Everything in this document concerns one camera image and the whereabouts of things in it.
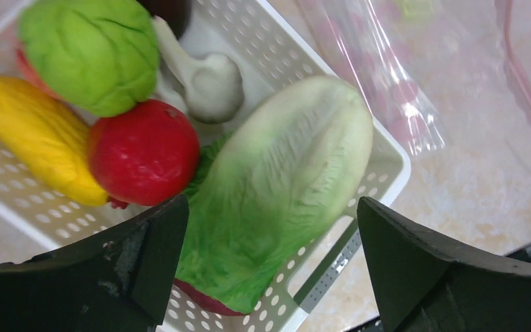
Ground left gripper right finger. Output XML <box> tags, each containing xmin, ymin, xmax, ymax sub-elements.
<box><xmin>357</xmin><ymin>197</ymin><xmax>531</xmax><ymax>331</ymax></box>

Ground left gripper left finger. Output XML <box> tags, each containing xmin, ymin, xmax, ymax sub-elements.
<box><xmin>0</xmin><ymin>195</ymin><xmax>189</xmax><ymax>331</ymax></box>

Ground red toy apple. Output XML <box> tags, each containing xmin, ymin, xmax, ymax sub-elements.
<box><xmin>86</xmin><ymin>99</ymin><xmax>200</xmax><ymax>209</ymax></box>

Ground green toy napa cabbage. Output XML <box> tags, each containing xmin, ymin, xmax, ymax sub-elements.
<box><xmin>176</xmin><ymin>75</ymin><xmax>374</xmax><ymax>314</ymax></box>

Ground clear pink zip top bag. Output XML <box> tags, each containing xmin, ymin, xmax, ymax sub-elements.
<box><xmin>298</xmin><ymin>1</ymin><xmax>531</xmax><ymax>183</ymax></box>

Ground green toy apple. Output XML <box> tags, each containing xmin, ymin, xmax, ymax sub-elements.
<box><xmin>17</xmin><ymin>0</ymin><xmax>160</xmax><ymax>117</ymax></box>

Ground dark red toy vegetable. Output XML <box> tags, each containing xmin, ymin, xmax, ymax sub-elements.
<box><xmin>174</xmin><ymin>279</ymin><xmax>244</xmax><ymax>317</ymax></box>

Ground yellow toy banana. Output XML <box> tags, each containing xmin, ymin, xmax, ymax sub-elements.
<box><xmin>0</xmin><ymin>75</ymin><xmax>109</xmax><ymax>206</ymax></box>

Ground white toy garlic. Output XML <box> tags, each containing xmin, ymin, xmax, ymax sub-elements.
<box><xmin>151</xmin><ymin>16</ymin><xmax>245</xmax><ymax>125</ymax></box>

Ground orange toy peach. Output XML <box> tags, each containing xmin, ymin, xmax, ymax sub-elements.
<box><xmin>15</xmin><ymin>43</ymin><xmax>62</xmax><ymax>100</ymax></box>

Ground dark purple toy mangosteen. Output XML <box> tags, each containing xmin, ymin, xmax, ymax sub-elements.
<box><xmin>138</xmin><ymin>0</ymin><xmax>193</xmax><ymax>39</ymax></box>

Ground green lego brick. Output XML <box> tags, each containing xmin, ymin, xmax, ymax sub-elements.
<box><xmin>395</xmin><ymin>0</ymin><xmax>434</xmax><ymax>19</ymax></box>

